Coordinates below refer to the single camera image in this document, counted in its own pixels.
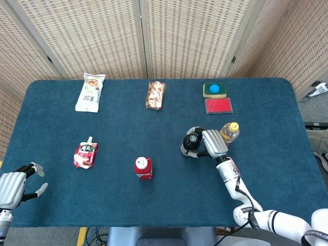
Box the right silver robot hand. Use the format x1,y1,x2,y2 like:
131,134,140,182
180,126,229,159

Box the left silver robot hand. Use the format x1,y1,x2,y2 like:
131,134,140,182
0,162,49,210

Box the dark tea bottle black cap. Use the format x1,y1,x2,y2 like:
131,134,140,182
180,132,202,156

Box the red juice bottle white cap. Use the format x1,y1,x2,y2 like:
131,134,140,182
134,156,154,180

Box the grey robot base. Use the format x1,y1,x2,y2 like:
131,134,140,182
106,227,217,246

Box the iced tea bottle yellow cap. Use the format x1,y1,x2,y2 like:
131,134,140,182
219,122,240,147

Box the red ink pad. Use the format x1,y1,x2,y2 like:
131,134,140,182
204,97,233,115

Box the yellow green sponge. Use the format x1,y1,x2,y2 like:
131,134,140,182
202,82,228,98

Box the gold wrapped snack pack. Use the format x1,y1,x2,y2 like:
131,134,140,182
145,81,168,111

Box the red jelly spout pouch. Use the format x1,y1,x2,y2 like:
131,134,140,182
73,136,98,169

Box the blue table cloth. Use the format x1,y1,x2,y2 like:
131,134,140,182
0,77,324,228

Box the beige trouser leg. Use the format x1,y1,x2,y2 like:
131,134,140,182
306,129,328,154

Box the black floor stand bar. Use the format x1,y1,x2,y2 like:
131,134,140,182
304,122,328,129

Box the white black sneaker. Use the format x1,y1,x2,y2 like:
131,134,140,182
314,151,328,172

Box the white floor device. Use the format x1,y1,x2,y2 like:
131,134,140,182
306,80,328,99

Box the white snack bag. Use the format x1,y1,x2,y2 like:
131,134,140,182
75,73,106,113

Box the woven folding screen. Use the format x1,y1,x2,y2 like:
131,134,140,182
0,0,328,161

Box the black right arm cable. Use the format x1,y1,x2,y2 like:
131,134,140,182
214,176,263,246

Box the floor cables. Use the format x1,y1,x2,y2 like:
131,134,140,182
86,227,110,246

